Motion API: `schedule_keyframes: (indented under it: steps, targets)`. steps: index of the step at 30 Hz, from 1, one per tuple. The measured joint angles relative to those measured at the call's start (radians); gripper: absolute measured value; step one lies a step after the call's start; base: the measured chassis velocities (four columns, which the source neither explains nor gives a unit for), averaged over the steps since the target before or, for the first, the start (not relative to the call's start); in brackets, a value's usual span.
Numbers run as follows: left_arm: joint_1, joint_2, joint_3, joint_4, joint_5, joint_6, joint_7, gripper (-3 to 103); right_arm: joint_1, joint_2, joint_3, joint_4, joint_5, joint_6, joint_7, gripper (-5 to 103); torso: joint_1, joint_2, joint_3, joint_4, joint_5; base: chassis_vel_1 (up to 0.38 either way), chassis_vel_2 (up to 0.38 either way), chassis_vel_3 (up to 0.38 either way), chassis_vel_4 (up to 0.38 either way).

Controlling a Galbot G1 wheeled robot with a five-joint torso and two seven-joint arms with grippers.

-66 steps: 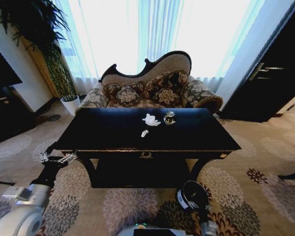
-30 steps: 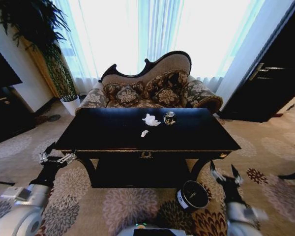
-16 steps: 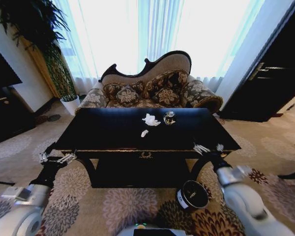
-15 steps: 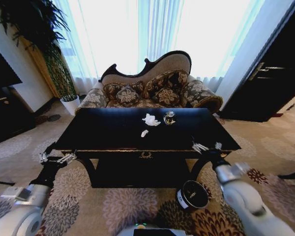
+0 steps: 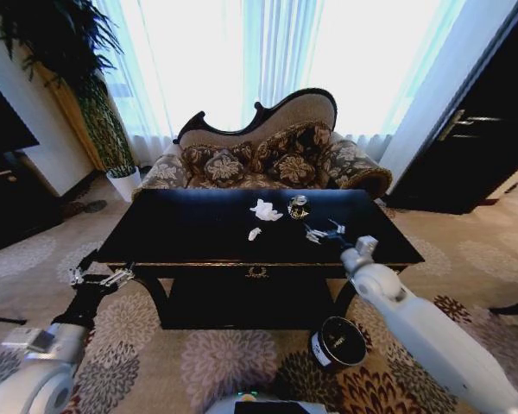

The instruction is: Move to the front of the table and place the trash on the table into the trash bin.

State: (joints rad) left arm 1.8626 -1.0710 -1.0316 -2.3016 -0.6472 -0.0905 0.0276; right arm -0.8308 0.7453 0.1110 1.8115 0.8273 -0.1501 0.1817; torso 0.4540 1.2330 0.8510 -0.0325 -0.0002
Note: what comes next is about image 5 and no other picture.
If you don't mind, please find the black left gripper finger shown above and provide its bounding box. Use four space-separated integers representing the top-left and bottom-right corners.
98 260 136 289
67 250 99 287

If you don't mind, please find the black round trash bin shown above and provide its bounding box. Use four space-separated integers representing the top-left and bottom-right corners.
309 316 369 374

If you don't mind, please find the round glass perfume bottle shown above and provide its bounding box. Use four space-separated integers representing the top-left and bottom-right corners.
287 194 313 222

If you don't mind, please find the large crumpled white tissue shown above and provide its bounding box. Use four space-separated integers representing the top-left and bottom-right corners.
249 198 285 223

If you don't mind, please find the pair of dark slippers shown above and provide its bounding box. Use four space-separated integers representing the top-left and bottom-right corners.
61 198 110 218

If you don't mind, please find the small brown floral cushion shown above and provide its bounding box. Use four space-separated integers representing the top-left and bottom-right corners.
268 153 319 190
204 153 250 190

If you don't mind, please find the black wooden coffee table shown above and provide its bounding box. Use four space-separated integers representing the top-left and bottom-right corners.
99 188 425 331

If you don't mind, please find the dark television cabinet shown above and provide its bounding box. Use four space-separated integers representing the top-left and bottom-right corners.
0 149 66 258

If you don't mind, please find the white plant pot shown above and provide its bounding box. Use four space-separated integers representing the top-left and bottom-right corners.
106 166 142 204

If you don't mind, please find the large brown floral cushion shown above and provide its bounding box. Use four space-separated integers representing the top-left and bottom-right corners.
253 122 334 176

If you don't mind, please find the floral upholstered sofa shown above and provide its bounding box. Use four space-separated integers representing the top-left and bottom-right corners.
140 87 393 200

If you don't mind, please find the long brown floral cushion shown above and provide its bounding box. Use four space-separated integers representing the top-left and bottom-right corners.
180 141 256 176

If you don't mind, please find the dark wooden door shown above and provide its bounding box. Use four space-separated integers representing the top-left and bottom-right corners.
383 41 518 216

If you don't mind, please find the black flat television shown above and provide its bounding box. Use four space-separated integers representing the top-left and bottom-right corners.
0 68 41 168

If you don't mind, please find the white robot front shell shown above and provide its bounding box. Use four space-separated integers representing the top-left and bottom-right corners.
205 389 343 414

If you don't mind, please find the dark furniture leg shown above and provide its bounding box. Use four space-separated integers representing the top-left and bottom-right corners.
488 296 518 317

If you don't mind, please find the white sheer curtain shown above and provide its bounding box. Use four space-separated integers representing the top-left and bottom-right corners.
97 0 518 173

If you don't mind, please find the tall green potted plant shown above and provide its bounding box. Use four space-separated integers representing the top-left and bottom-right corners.
0 0 137 179

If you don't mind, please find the metal door handle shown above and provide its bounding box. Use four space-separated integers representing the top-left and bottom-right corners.
437 109 502 142

